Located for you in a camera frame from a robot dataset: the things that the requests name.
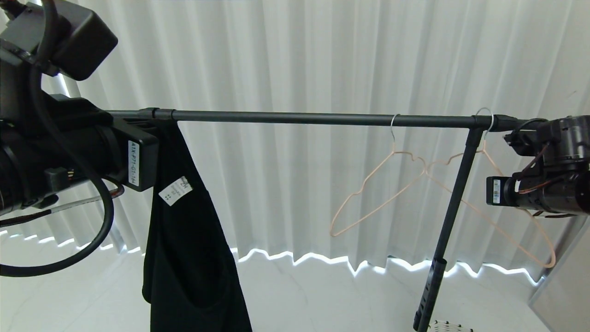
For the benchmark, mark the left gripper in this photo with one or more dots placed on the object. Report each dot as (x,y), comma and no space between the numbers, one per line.
(69,157)

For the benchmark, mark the black sleeveless top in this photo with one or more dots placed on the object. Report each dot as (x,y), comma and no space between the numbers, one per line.
(193,258)

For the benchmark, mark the pink clothes hanger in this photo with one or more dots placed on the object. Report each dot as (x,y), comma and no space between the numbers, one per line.
(498,228)
(378,206)

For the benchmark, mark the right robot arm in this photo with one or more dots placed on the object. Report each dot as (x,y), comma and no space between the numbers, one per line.
(553,193)

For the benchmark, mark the black clothes rack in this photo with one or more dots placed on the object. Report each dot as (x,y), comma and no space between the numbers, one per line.
(299,118)

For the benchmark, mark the white laundry basket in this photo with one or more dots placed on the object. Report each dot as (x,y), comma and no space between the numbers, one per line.
(449,327)

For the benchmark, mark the white curtain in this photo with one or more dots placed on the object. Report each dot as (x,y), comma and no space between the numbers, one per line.
(299,55)

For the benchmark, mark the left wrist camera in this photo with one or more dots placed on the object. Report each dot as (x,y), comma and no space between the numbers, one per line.
(78,37)

